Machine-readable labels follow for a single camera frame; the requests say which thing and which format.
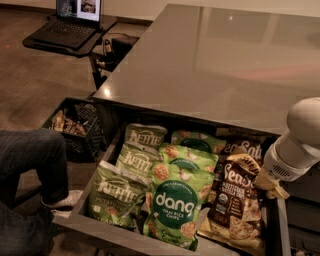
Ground brown front chip bag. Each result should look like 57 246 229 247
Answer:
197 153 265 256

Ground brown chip bag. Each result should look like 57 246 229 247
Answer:
207 137 268 205
197 153 265 256

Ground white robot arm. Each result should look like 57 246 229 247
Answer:
254 97 320 199

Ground brown rear chip bag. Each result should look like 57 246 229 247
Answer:
207 137 268 205

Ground rear green Dang bag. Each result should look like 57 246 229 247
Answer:
171 130 226 154

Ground green dang bag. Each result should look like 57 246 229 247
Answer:
171 130 226 154
159 143 219 172
143 162 213 250

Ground middle green Dang bag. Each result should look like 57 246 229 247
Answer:
159 143 219 172

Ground front green Dang bag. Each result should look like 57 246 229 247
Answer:
143 162 213 250

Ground rear green Kettle bag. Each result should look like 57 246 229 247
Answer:
125 123 168 149

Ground green kettle bag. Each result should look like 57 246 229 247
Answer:
125 123 168 149
88 161 147 230
116 142 160 183

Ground middle green Kettle bag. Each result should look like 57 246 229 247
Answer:
116 142 160 183

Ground front green Kettle bag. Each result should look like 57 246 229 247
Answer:
88 161 147 230

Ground grey lower cabinet drawers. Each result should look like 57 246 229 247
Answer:
286 174 320 256

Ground black plastic crate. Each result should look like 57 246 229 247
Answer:
42 98 105 162

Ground white sneaker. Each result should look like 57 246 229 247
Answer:
41 190 83 209

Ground snacks in crate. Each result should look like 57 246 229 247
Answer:
51 110 87 136

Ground person leg in jeans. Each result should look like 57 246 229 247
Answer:
0 129 69 205

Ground black laptop stand table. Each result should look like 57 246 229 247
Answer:
22 14 117 89

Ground black laptop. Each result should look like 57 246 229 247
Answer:
32 0 101 49

